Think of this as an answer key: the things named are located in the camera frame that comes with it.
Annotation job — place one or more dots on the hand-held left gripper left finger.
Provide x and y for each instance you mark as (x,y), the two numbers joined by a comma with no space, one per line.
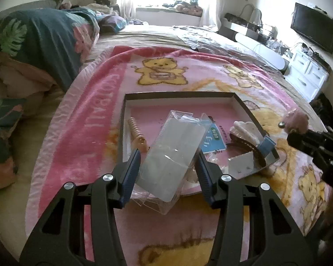
(130,177)

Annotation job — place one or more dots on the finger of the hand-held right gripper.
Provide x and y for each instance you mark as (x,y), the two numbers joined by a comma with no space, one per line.
(308,142)

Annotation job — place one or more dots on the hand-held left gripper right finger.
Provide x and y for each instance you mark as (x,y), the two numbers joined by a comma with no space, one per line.
(205,177)

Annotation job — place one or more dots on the pink floral hair clip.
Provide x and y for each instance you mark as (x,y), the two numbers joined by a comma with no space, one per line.
(297,122)

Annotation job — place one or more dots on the white earring card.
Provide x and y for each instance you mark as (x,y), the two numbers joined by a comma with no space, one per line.
(244,166)

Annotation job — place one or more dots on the clear plastic box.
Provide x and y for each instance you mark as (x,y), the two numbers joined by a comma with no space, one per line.
(169,158)

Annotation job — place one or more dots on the small blue-grey box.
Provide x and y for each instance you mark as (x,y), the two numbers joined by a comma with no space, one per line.
(266,145)

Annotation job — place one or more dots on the shallow dark cardboard tray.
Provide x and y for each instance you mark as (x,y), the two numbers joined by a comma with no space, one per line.
(183,94)

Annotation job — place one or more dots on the black bag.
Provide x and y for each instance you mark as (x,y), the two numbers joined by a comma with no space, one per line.
(326,110)

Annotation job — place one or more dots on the blue printed card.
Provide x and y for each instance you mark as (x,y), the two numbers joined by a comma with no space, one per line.
(213,141)

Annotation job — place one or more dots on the brown hair clip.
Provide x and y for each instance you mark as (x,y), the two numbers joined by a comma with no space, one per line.
(240,141)

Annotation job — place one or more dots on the white shell claw hair clip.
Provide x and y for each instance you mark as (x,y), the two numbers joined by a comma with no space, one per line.
(247,131)

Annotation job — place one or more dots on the white drawer dresser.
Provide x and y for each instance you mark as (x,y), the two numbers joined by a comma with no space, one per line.
(308,72)

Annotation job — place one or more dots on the pink bear printed blanket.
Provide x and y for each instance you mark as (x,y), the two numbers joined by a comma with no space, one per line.
(86,122)

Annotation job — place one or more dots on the metal side table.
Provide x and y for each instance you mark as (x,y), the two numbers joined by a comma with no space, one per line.
(244,27)

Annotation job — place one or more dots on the clear plastic sheets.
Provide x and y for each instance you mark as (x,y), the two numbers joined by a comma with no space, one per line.
(202,37)

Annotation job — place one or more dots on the purple pillow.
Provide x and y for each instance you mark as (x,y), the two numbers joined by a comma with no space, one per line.
(112,23)

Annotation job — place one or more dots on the green floral quilt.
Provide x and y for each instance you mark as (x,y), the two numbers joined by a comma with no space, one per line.
(50,38)

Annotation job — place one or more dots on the clutter on window sill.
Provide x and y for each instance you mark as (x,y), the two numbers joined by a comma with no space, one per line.
(186,7)

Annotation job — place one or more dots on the black wall television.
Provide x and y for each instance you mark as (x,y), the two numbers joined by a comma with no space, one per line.
(315,27)

